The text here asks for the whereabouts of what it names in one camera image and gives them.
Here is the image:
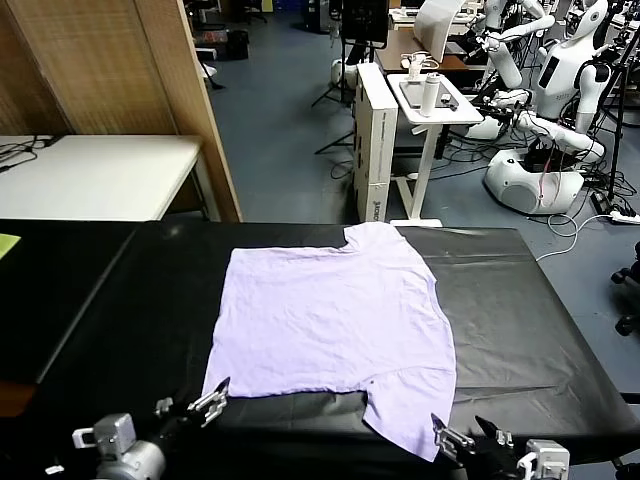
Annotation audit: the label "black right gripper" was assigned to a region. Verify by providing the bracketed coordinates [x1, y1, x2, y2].
[430, 413, 522, 480]

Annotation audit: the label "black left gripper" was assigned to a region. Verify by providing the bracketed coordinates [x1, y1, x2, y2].
[148, 376, 232, 452]

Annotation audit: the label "lavender t-shirt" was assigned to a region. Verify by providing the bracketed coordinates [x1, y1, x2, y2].
[201, 222, 457, 463]

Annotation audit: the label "black plastic table cover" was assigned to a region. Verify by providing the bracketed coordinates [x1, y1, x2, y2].
[29, 219, 632, 474]

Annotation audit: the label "black office chair base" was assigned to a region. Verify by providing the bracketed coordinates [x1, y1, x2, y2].
[610, 266, 640, 337]

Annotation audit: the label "yellow-green paper sheet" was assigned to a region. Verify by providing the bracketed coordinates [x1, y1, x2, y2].
[0, 232, 23, 261]

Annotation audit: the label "white rectangular table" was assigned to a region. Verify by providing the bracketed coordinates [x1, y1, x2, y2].
[0, 133, 207, 223]

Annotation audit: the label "tall white cardboard box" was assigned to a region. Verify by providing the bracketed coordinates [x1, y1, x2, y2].
[350, 62, 400, 225]

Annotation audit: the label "white standing side desk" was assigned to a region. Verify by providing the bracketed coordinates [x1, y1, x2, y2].
[386, 72, 486, 228]

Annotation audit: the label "black tripod stand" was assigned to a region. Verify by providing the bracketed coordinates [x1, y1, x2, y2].
[591, 29, 640, 211]

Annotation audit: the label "white water bottle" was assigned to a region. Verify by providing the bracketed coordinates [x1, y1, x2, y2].
[419, 72, 443, 118]

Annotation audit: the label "grey tablet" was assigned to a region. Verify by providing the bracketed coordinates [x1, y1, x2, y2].
[399, 79, 427, 109]

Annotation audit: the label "wooden folding screen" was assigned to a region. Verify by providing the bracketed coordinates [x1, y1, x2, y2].
[0, 0, 245, 223]

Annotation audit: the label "black light stand tripod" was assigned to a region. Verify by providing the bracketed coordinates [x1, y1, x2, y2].
[310, 39, 357, 109]

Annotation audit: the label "black waste bin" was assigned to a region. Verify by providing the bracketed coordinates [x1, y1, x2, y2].
[226, 28, 250, 61]

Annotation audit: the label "white humanoid robot with base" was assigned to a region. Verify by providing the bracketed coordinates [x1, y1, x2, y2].
[481, 0, 622, 217]

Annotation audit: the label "brown wooden desk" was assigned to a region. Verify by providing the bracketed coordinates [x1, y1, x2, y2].
[374, 27, 489, 74]

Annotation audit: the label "white curved chair back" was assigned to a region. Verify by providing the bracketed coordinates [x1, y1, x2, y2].
[414, 0, 464, 62]

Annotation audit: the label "black light panel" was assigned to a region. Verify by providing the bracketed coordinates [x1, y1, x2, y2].
[340, 0, 391, 49]

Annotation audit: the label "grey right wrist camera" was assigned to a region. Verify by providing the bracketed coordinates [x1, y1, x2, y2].
[516, 438, 572, 480]

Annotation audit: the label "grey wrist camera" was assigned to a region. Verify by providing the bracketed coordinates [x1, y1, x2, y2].
[71, 412, 138, 452]
[516, 438, 572, 480]

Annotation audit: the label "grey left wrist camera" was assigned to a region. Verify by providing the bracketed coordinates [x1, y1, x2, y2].
[71, 412, 138, 452]

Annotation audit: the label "white floor cable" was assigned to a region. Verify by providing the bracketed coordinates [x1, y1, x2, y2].
[534, 213, 614, 262]

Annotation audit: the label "black cables on white table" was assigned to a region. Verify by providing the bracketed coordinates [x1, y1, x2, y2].
[0, 133, 65, 174]

